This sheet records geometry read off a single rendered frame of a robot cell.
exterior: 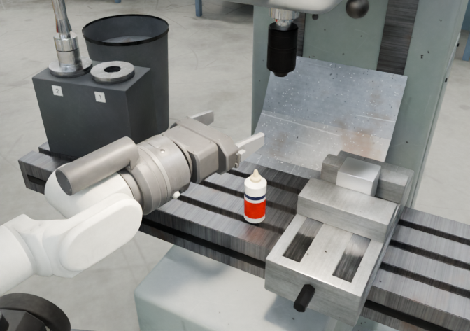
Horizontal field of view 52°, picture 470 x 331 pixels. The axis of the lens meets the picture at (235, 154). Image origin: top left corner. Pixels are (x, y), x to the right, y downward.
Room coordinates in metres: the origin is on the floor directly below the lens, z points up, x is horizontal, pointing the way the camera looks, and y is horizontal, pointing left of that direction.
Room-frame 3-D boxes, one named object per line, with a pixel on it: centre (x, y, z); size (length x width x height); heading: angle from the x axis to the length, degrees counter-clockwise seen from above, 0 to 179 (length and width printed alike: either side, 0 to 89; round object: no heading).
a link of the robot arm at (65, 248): (0.42, 0.19, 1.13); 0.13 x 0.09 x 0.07; 138
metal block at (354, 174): (0.66, -0.21, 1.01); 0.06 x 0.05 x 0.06; 61
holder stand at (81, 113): (0.95, 0.30, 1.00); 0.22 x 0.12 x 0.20; 73
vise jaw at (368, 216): (0.62, -0.18, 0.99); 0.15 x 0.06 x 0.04; 61
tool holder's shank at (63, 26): (0.96, 0.35, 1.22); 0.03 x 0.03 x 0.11
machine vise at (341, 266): (0.64, -0.20, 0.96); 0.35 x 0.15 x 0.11; 151
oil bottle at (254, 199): (0.70, -0.04, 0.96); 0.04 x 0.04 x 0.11
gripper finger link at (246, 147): (0.59, -0.02, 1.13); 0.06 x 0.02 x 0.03; 138
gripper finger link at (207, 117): (0.67, 0.06, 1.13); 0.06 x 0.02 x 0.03; 138
